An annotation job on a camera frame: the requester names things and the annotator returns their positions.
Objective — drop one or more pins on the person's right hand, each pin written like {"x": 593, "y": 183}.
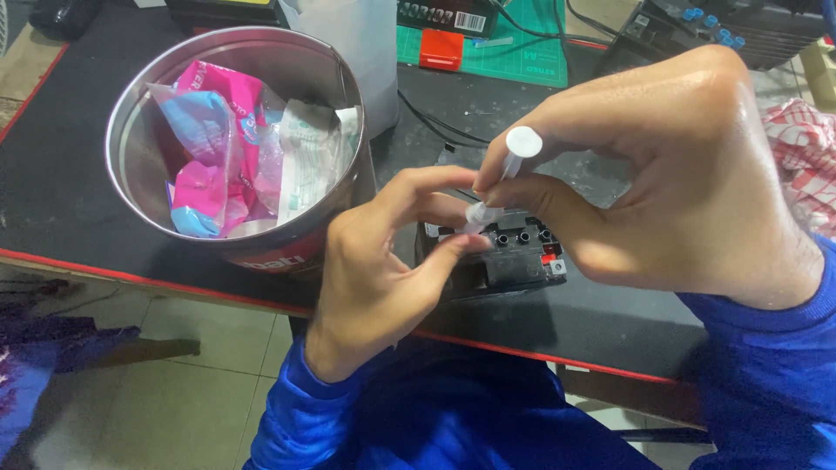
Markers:
{"x": 666, "y": 183}

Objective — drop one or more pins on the person's left hand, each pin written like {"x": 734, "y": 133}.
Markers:
{"x": 366, "y": 280}

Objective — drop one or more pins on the clear plastic syringe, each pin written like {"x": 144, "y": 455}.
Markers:
{"x": 524, "y": 142}

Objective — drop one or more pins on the clear white syringe wrapper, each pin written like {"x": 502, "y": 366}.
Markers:
{"x": 307, "y": 156}

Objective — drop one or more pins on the red checkered cloth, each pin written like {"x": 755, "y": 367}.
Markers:
{"x": 803, "y": 156}

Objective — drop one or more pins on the small black battery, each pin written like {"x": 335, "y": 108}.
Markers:
{"x": 516, "y": 274}

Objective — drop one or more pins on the person's blue shirt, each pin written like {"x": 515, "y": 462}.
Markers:
{"x": 470, "y": 418}

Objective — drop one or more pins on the black device with blue caps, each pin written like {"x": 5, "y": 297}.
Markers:
{"x": 757, "y": 32}

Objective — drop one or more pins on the green cutting mat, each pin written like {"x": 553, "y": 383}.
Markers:
{"x": 522, "y": 62}

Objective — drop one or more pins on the cream plastic object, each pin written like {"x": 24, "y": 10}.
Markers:
{"x": 820, "y": 72}

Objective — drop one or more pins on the white plastic jug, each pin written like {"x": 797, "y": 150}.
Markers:
{"x": 366, "y": 59}

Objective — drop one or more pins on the small clear tube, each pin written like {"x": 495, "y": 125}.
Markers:
{"x": 493, "y": 42}

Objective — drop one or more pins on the red plastic box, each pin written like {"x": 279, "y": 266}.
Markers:
{"x": 441, "y": 49}

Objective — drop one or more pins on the pink and blue wrapper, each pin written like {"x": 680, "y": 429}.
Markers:
{"x": 209, "y": 88}

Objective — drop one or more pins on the round metal tin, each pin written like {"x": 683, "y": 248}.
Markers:
{"x": 137, "y": 163}

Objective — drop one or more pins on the black box with barcode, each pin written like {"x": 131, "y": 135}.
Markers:
{"x": 444, "y": 14}

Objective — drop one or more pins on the black desk mat red edge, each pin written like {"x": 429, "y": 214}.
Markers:
{"x": 59, "y": 170}

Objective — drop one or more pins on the dark blue patterned cloth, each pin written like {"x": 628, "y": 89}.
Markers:
{"x": 39, "y": 365}

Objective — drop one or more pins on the black shoe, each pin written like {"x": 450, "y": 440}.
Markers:
{"x": 65, "y": 16}

